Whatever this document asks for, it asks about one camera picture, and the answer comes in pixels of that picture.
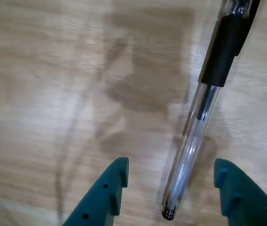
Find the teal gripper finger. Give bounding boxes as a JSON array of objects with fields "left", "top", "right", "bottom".
[
  {"left": 214, "top": 157, "right": 267, "bottom": 226},
  {"left": 63, "top": 157, "right": 129, "bottom": 226}
]

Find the clear capped pen black grip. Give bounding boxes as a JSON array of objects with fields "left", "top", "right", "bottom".
[{"left": 161, "top": 0, "right": 262, "bottom": 221}]

